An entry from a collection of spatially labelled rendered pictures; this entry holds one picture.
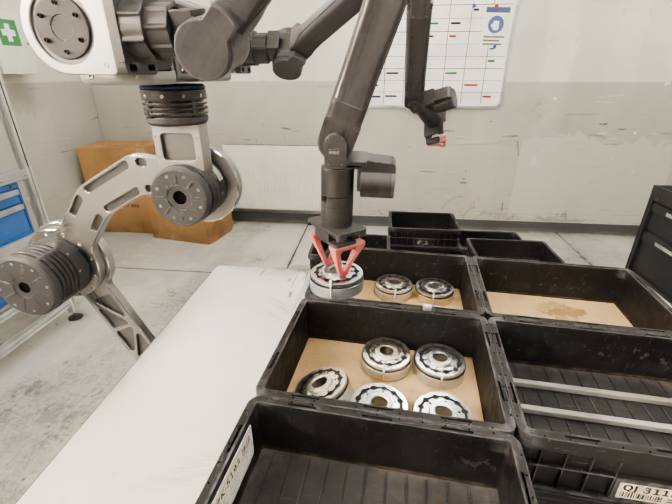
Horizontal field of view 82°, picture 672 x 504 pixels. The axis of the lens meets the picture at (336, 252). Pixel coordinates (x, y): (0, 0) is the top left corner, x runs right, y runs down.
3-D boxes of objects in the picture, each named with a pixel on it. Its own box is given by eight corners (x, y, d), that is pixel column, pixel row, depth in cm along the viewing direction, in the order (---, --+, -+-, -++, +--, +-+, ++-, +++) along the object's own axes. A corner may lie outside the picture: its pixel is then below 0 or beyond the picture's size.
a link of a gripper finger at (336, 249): (343, 262, 78) (344, 218, 74) (364, 277, 73) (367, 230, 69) (314, 270, 75) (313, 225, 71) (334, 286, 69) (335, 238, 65)
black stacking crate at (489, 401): (259, 445, 67) (253, 395, 62) (304, 339, 93) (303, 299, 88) (502, 488, 60) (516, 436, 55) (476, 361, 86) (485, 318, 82)
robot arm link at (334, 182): (323, 155, 68) (318, 162, 63) (362, 157, 68) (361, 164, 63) (323, 193, 71) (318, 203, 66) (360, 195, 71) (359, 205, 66)
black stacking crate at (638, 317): (478, 360, 87) (486, 317, 82) (464, 292, 113) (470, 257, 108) (679, 385, 80) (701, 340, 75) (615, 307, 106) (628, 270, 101)
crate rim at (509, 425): (253, 404, 63) (251, 393, 62) (302, 305, 89) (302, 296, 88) (515, 446, 56) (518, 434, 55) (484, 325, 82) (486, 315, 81)
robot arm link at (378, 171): (330, 117, 66) (323, 133, 59) (398, 119, 65) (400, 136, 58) (330, 182, 73) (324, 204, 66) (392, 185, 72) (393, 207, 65)
